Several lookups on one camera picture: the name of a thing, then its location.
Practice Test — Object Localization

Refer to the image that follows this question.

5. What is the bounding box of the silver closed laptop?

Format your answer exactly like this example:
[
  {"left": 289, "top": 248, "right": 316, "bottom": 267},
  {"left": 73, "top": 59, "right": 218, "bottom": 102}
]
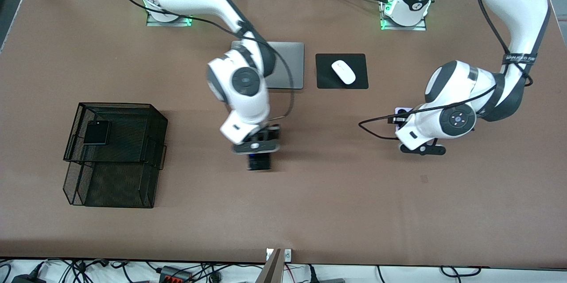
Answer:
[{"left": 231, "top": 42, "right": 305, "bottom": 90}]

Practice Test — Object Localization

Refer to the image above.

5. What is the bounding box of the white computer mouse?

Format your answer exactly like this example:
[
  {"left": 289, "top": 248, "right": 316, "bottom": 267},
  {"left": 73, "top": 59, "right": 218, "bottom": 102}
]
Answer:
[{"left": 331, "top": 60, "right": 356, "bottom": 85}]

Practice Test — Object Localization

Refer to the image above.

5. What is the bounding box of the black slab smartphone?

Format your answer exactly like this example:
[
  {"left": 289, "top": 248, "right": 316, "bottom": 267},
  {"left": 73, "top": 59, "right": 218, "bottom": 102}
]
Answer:
[{"left": 247, "top": 152, "right": 272, "bottom": 172}]

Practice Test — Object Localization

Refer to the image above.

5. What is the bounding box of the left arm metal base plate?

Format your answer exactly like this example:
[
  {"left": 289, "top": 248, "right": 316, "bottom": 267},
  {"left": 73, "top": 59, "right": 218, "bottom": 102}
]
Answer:
[{"left": 380, "top": 0, "right": 427, "bottom": 31}]

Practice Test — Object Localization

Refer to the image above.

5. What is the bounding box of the black right arm strap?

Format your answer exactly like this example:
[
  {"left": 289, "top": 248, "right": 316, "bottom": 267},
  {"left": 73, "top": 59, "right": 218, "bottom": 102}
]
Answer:
[{"left": 237, "top": 19, "right": 255, "bottom": 38}]

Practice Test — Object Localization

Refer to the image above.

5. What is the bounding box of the white metal bracket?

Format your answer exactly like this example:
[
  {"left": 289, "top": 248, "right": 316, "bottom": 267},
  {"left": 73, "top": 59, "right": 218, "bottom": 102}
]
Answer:
[{"left": 266, "top": 249, "right": 292, "bottom": 262}]

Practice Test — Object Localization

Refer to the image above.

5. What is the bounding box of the black mesh stacked tray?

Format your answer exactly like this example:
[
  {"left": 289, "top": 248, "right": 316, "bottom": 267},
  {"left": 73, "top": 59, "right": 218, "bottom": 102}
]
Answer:
[{"left": 62, "top": 102, "right": 168, "bottom": 209}]

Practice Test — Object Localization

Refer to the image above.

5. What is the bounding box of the black orange power adapter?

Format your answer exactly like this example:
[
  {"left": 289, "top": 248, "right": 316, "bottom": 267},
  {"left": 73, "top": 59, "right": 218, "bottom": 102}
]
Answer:
[{"left": 159, "top": 265, "right": 194, "bottom": 283}]

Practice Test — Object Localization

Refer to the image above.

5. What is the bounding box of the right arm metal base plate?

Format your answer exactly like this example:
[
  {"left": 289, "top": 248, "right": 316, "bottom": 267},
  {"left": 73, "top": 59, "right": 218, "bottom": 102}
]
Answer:
[{"left": 146, "top": 8, "right": 193, "bottom": 27}]

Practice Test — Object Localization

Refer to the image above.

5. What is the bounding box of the grey metal post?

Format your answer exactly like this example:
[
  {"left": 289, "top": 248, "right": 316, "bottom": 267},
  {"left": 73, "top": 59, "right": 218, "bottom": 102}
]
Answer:
[{"left": 256, "top": 249, "right": 283, "bottom": 283}]

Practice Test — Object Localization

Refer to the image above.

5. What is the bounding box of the black mouse pad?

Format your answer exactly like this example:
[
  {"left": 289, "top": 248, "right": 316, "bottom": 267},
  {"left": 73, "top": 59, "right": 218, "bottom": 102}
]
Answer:
[{"left": 315, "top": 53, "right": 369, "bottom": 90}]

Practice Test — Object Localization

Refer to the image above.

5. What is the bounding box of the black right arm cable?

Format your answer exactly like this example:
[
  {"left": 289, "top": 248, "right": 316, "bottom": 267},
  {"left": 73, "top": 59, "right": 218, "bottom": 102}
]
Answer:
[{"left": 104, "top": 0, "right": 295, "bottom": 120}]

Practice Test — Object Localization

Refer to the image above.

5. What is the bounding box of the black plastic box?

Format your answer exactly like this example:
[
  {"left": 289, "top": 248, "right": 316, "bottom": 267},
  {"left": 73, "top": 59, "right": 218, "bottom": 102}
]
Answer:
[{"left": 11, "top": 274, "right": 47, "bottom": 283}]

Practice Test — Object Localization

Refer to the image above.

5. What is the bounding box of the black flip phone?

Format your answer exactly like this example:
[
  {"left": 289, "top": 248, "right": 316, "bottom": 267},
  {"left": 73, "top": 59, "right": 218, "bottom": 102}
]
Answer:
[{"left": 83, "top": 120, "right": 111, "bottom": 146}]

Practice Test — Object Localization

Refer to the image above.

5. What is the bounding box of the black lettered left arm strap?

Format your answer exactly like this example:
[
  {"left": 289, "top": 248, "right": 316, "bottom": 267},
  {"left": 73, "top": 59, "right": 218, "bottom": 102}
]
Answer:
[{"left": 502, "top": 54, "right": 538, "bottom": 66}]

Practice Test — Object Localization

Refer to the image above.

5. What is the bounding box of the black looped floor cable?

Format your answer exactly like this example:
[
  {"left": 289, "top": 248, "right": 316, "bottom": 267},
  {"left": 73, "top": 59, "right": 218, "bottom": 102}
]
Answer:
[{"left": 440, "top": 266, "right": 482, "bottom": 277}]

